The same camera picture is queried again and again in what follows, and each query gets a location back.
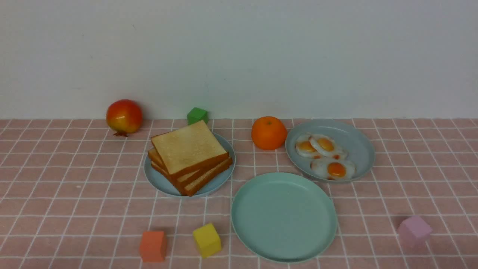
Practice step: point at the grey egg plate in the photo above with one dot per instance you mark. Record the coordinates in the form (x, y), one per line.
(360, 150)

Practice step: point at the yellow cube block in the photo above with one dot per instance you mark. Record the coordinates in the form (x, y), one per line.
(207, 240)

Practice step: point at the orange cube block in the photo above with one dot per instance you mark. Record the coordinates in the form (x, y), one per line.
(153, 246)

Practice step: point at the fried egg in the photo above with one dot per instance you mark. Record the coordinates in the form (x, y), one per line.
(331, 169)
(327, 147)
(304, 147)

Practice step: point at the teal sandwich plate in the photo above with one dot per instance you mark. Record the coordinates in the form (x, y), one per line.
(284, 217)

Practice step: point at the toast slice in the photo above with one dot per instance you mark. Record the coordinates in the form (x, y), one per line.
(196, 186)
(184, 180)
(186, 150)

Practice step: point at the pink cube block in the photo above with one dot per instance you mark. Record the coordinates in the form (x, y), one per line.
(414, 231)

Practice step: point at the green cube block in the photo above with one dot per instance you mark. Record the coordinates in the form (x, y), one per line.
(197, 114)

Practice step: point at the orange tangerine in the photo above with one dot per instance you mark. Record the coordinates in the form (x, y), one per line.
(268, 133)

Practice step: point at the blue-grey bread plate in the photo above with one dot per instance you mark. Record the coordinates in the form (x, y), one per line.
(163, 185)

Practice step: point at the red yellow pomegranate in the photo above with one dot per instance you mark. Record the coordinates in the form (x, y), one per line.
(124, 117)

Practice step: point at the pink checkered tablecloth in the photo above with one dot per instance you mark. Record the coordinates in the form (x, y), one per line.
(73, 196)

